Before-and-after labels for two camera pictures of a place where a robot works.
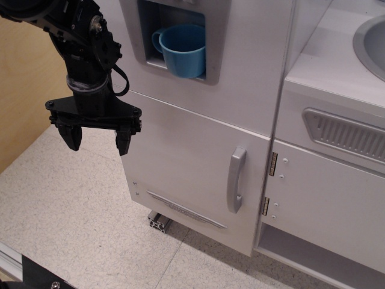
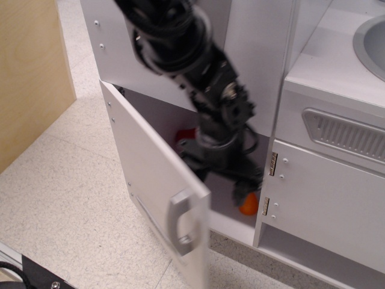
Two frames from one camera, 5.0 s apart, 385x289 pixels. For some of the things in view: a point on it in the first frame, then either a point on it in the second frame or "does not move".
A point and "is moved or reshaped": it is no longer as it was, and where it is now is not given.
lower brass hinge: x=265 y=206 does not move
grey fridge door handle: x=234 y=199 is moved or reshaped
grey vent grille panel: x=361 y=138 does not move
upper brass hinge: x=273 y=164 does not move
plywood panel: x=33 y=72 does not move
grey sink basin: x=369 y=44 does not move
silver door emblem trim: x=185 y=211 -> x=156 y=226
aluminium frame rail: x=11 y=261 does not move
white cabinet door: x=331 y=203 does not move
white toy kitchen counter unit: x=323 y=212 does not move
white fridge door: x=200 y=172 is moved or reshaped
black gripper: x=95 y=106 -> x=221 y=147
